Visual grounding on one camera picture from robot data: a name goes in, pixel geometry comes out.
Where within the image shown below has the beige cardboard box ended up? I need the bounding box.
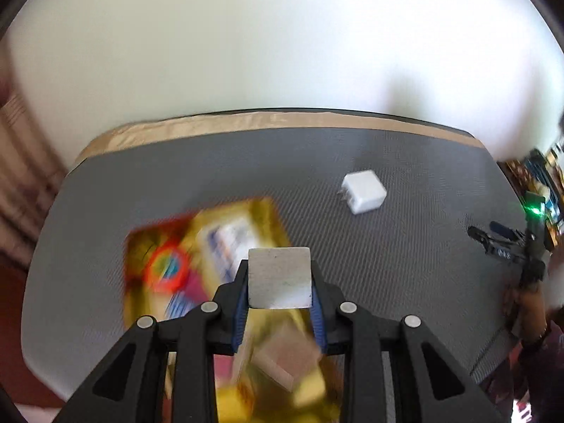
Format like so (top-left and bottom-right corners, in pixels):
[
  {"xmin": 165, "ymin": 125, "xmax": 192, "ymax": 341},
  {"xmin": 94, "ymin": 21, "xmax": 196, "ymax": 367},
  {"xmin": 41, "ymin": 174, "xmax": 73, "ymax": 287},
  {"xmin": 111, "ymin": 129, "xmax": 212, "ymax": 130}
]
[{"xmin": 255, "ymin": 330, "xmax": 323, "ymax": 392}]

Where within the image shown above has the grey mesh mat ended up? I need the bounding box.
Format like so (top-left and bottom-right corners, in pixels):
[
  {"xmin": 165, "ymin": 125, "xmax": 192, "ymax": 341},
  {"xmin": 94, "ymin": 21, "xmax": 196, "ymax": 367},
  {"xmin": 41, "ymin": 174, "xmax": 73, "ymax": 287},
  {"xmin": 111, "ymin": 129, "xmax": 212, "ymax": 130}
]
[{"xmin": 21, "ymin": 127, "xmax": 525, "ymax": 406}]

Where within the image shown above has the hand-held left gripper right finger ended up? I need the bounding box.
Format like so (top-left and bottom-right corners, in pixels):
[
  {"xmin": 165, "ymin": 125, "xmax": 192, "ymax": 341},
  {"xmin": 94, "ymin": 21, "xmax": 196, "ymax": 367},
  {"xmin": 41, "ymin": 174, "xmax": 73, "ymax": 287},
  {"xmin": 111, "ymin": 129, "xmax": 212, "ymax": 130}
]
[{"xmin": 310, "ymin": 260, "xmax": 507, "ymax": 423}]

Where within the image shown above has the gold and red snack packet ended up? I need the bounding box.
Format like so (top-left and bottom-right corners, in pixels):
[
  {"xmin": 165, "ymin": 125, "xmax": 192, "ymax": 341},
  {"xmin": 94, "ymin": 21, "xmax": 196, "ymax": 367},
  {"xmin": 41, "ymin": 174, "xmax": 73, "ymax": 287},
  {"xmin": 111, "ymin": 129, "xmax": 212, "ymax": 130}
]
[{"xmin": 122, "ymin": 197, "xmax": 347, "ymax": 423}]

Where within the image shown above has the person's right forearm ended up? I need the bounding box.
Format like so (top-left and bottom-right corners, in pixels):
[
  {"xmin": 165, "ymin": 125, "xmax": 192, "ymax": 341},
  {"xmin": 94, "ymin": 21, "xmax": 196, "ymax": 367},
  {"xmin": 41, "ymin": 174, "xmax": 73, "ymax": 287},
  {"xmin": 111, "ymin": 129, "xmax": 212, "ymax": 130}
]
[{"xmin": 507, "ymin": 288, "xmax": 551, "ymax": 345}]

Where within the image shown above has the cluttered background shelf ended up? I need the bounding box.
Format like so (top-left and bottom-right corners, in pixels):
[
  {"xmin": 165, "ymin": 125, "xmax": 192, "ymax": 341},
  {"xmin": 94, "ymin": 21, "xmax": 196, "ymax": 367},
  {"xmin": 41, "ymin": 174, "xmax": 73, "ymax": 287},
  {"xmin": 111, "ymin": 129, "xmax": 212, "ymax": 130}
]
[{"xmin": 498, "ymin": 139, "xmax": 564, "ymax": 239}]

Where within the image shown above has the grey speckled cube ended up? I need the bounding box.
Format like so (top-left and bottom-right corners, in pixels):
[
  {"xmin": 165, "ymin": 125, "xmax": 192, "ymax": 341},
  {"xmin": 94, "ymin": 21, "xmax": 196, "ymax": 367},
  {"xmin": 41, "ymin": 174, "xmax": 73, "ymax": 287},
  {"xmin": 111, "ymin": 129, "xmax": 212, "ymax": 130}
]
[{"xmin": 247, "ymin": 247, "xmax": 313, "ymax": 310}]

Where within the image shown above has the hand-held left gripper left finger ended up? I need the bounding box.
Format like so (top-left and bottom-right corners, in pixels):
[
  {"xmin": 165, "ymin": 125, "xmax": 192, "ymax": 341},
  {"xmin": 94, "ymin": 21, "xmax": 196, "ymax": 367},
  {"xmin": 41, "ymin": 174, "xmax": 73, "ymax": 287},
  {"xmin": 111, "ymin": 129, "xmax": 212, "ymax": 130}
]
[{"xmin": 57, "ymin": 259, "xmax": 250, "ymax": 423}]

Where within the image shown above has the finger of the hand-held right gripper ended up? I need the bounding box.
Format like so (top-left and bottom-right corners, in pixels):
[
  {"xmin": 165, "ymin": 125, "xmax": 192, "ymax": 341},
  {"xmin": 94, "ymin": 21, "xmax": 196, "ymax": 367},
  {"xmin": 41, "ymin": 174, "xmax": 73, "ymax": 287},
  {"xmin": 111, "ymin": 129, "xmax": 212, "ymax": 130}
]
[
  {"xmin": 468, "ymin": 226, "xmax": 526, "ymax": 262},
  {"xmin": 490, "ymin": 221, "xmax": 528, "ymax": 243}
]

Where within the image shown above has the white charger plug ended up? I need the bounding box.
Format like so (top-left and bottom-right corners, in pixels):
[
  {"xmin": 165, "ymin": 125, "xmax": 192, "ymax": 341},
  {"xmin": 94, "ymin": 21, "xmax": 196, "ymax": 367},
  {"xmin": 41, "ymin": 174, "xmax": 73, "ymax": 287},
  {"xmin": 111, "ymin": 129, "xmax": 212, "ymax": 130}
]
[{"xmin": 338, "ymin": 171, "xmax": 388, "ymax": 216}]

